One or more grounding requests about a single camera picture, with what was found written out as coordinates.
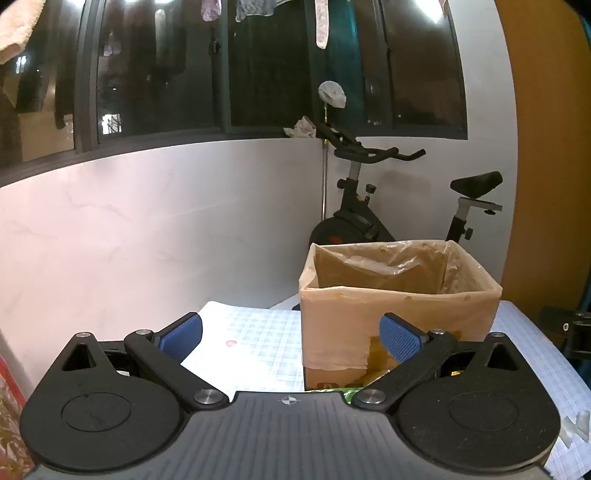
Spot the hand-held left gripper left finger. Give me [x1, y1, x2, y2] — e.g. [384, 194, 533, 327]
[60, 312, 230, 411]

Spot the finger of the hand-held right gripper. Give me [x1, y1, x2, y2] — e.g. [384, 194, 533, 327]
[539, 305, 591, 361]

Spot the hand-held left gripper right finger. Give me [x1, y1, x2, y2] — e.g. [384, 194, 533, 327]
[353, 312, 522, 409]

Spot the brown paper bag with panda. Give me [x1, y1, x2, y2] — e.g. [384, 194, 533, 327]
[299, 239, 503, 391]

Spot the green snack packet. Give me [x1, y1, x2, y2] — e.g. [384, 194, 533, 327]
[309, 387, 365, 403]

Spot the checked bed sheet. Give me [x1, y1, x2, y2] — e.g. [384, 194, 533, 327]
[180, 300, 591, 480]

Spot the clear plastic liner bag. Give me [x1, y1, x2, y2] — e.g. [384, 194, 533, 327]
[300, 239, 503, 371]

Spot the white plastic piece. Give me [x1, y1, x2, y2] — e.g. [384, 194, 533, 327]
[561, 410, 591, 448]

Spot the black exercise bike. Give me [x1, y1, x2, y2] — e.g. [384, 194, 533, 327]
[308, 121, 504, 259]

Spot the metal pole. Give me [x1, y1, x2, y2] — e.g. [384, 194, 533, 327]
[318, 104, 331, 222]

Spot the orange wooden door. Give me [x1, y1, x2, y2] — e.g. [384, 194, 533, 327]
[494, 0, 591, 333]

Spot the red patterned cloth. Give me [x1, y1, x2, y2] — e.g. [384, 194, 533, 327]
[0, 353, 36, 480]

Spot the crumpled white cloth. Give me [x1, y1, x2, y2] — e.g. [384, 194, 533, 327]
[283, 116, 317, 139]

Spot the white plastic bag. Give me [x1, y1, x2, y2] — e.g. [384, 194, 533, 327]
[318, 80, 347, 110]

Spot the teal hanging garment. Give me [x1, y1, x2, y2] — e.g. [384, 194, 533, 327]
[323, 0, 370, 125]

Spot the pale hanging cloth strip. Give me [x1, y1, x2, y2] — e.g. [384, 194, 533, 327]
[313, 0, 331, 51]

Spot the grey hanging cloth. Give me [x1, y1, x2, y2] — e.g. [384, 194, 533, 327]
[235, 0, 289, 23]

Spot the pink hanging towel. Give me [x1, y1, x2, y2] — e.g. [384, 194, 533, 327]
[0, 0, 47, 65]

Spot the dark window frame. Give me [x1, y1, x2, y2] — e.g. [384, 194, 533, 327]
[0, 0, 469, 186]

